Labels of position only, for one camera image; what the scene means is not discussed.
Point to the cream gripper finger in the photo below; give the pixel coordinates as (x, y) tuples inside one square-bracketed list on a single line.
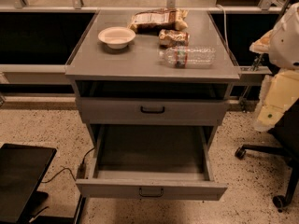
[(262, 45)]

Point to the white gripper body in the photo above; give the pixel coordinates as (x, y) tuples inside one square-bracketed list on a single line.
[(286, 47)]

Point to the clear plastic water bottle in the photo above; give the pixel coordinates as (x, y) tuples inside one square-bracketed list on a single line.
[(188, 57)]

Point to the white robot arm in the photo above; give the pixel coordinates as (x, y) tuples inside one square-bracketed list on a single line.
[(284, 42)]

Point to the grey drawer cabinet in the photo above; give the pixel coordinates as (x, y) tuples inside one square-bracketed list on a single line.
[(138, 72)]

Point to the open grey drawer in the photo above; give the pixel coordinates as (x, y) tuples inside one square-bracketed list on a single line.
[(151, 162)]

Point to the closed grey upper drawer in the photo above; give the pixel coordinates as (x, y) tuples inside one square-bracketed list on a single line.
[(151, 111)]

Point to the black office chair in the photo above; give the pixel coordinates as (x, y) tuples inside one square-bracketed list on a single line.
[(286, 131)]

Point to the small brown snack bag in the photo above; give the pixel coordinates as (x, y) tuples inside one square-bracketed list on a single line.
[(172, 38)]

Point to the large brown snack bag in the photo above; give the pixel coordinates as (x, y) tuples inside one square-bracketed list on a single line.
[(158, 19)]

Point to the white paper bowl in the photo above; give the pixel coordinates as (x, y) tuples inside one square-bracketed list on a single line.
[(116, 37)]

